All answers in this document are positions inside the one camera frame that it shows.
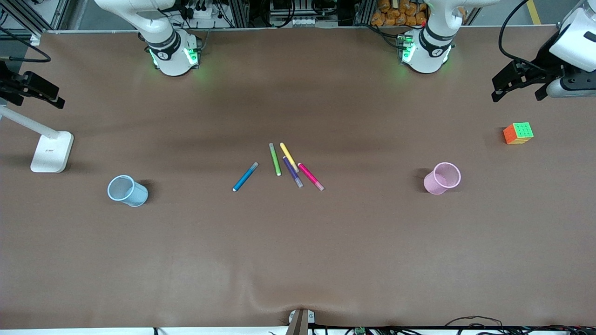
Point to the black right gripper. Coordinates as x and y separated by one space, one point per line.
10 87

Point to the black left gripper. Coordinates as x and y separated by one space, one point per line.
543 62

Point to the pink marker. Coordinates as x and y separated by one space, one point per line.
309 176

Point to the blue marker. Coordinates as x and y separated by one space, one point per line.
245 177

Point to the yellow marker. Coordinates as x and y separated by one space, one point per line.
287 155

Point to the purple marker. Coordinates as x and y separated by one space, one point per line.
293 173

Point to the green marker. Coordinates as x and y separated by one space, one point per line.
275 159

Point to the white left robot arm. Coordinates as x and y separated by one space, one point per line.
428 53

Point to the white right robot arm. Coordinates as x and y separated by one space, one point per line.
170 56

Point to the colourful puzzle cube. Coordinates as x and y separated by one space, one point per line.
518 133

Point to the pink mesh cup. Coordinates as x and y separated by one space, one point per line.
433 184

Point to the orange snack packets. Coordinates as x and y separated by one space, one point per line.
400 14

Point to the light blue mesh cup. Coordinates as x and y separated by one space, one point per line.
135 195

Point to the white power strip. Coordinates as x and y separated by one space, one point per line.
202 13

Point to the white connector strip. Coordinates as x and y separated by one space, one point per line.
302 21

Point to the brown table mat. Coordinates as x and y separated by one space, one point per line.
298 242

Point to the aluminium frame profile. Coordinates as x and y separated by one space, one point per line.
235 14

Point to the grey camera post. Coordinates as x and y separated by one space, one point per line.
300 322

